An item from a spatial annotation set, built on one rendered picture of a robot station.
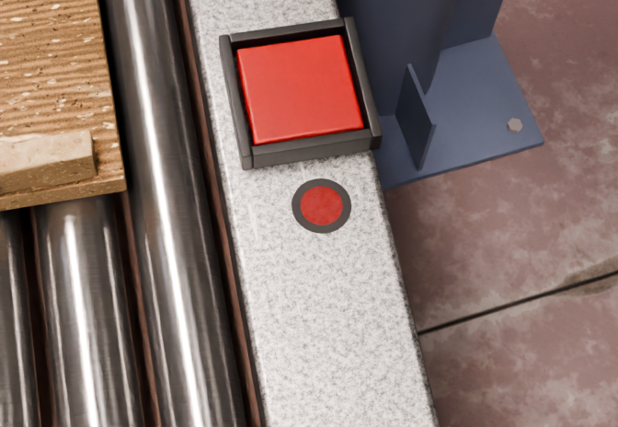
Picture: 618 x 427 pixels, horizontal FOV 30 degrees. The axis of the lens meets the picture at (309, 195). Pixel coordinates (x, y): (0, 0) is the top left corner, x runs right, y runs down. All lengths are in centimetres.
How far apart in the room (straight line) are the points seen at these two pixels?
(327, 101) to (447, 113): 107
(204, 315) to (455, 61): 119
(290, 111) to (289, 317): 11
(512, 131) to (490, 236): 16
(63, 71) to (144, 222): 9
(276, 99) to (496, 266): 102
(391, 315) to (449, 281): 100
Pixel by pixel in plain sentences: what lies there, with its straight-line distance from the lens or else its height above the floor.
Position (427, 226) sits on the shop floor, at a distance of 162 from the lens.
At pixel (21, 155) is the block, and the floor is 96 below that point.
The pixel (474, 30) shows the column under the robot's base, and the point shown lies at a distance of 173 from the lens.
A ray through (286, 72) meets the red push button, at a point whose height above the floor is 93.
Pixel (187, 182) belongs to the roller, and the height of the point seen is 92.
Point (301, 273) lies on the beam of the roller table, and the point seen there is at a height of 91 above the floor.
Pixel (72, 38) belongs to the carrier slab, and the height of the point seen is 94.
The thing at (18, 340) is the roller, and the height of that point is 91.
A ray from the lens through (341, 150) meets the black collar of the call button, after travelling 62.
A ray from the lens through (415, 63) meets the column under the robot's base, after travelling 156.
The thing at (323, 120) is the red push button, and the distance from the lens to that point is 62.
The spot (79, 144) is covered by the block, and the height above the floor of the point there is 96.
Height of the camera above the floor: 147
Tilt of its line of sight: 65 degrees down
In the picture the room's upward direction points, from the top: 6 degrees clockwise
